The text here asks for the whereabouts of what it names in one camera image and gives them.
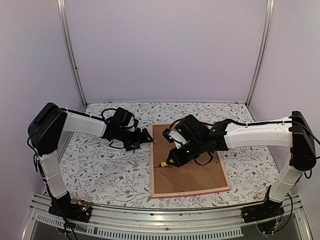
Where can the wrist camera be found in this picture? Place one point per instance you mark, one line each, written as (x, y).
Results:
(173, 136)
(134, 146)

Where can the left aluminium corner post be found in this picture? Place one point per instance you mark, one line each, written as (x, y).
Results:
(62, 12)

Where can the aluminium corner post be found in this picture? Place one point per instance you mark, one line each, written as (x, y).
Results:
(62, 12)
(270, 4)

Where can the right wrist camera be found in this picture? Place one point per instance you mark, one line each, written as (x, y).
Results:
(173, 136)

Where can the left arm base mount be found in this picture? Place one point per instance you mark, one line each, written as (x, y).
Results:
(79, 211)

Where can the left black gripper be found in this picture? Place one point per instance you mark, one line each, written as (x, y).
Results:
(138, 138)

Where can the yellow handled screwdriver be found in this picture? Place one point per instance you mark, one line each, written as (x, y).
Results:
(165, 164)

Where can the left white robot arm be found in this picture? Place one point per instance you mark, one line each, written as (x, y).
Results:
(45, 131)

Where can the aluminium front rail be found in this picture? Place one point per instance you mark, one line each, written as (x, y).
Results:
(126, 223)

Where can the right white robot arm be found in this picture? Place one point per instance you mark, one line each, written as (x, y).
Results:
(193, 137)

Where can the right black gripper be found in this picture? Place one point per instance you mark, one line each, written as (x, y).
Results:
(178, 162)

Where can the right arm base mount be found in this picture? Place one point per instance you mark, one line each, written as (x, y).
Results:
(267, 216)

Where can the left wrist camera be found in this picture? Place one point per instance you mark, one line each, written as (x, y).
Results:
(134, 146)

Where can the right aluminium corner post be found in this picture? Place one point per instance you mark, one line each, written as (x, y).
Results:
(270, 4)

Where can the pink picture frame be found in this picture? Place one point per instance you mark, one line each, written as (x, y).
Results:
(188, 180)

